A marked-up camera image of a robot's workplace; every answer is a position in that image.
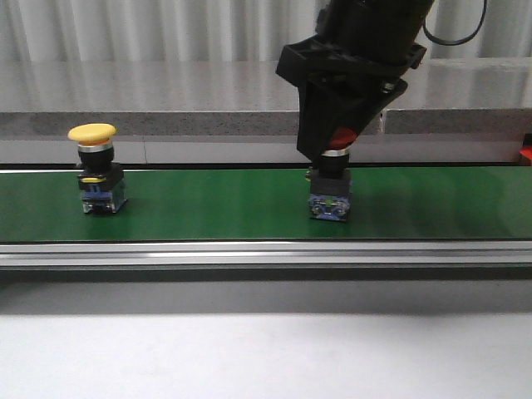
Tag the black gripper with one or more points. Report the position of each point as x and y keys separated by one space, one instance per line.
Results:
x=374 y=38

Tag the red mushroom push button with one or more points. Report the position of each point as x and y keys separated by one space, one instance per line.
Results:
x=330 y=180

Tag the yellow mushroom push button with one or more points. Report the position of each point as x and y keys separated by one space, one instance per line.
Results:
x=101 y=182

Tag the red plastic tray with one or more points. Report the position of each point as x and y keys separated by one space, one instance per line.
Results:
x=525 y=158

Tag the grey speckled stone slab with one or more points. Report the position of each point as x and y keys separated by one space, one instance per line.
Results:
x=46 y=99

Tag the green conveyor belt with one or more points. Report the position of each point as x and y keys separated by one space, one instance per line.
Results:
x=473 y=202

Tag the white pleated curtain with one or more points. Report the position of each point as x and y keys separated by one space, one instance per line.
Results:
x=87 y=31

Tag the white panel under slabs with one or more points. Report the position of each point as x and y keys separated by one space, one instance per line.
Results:
x=248 y=149

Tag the aluminium conveyor side rail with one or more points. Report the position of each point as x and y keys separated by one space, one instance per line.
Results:
x=257 y=255

